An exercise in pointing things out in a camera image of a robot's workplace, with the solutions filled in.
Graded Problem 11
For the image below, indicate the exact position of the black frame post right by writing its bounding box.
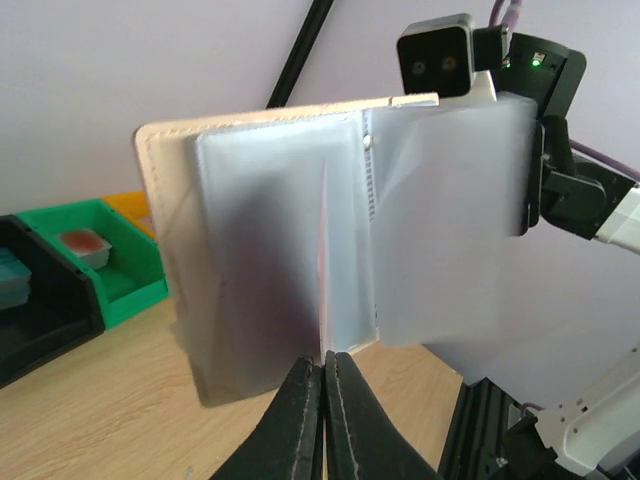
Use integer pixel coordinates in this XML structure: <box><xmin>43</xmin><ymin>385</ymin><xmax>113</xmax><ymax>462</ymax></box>
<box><xmin>266</xmin><ymin>0</ymin><xmax>334</xmax><ymax>109</ymax></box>

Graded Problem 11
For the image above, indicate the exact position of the green bin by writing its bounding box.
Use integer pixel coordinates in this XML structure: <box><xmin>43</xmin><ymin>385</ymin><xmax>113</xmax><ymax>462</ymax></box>
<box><xmin>17</xmin><ymin>199</ymin><xmax>169</xmax><ymax>330</ymax></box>

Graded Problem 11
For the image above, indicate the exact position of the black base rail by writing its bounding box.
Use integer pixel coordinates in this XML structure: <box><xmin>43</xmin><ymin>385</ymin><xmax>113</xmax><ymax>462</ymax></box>
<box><xmin>438</xmin><ymin>378</ymin><xmax>520</xmax><ymax>479</ymax></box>

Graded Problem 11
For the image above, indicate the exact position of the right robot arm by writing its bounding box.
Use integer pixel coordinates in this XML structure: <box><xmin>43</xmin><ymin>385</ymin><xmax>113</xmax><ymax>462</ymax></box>
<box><xmin>492</xmin><ymin>33</ymin><xmax>639</xmax><ymax>479</ymax></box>

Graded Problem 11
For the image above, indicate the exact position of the black bin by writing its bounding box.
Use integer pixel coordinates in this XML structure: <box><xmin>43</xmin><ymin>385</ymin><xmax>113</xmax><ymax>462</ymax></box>
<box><xmin>1</xmin><ymin>215</ymin><xmax>105</xmax><ymax>387</ymax></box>

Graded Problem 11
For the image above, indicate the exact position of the yellow bin at back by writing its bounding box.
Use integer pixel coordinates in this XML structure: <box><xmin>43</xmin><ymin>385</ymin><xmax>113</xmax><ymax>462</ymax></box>
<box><xmin>102</xmin><ymin>191</ymin><xmax>155</xmax><ymax>239</ymax></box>

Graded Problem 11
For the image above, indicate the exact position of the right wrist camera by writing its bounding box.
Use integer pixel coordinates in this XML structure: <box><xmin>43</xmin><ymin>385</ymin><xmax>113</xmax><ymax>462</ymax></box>
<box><xmin>396</xmin><ymin>13</ymin><xmax>510</xmax><ymax>98</ymax></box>

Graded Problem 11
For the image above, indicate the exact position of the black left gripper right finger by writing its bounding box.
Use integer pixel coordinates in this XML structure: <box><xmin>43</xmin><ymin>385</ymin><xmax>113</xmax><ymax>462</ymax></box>
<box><xmin>323</xmin><ymin>351</ymin><xmax>440</xmax><ymax>480</ymax></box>

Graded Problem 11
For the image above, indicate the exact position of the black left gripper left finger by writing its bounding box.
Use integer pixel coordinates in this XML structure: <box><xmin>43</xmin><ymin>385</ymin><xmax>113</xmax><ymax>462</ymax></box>
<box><xmin>212</xmin><ymin>357</ymin><xmax>323</xmax><ymax>480</ymax></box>

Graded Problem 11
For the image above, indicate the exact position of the cream leather card holder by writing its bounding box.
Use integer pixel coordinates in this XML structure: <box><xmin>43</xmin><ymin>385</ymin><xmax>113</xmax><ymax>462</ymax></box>
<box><xmin>133</xmin><ymin>94</ymin><xmax>535</xmax><ymax>407</ymax></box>

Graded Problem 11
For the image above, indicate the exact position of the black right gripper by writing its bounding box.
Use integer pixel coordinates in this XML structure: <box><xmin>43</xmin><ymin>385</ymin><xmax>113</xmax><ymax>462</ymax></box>
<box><xmin>516</xmin><ymin>115</ymin><xmax>573</xmax><ymax>235</ymax></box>

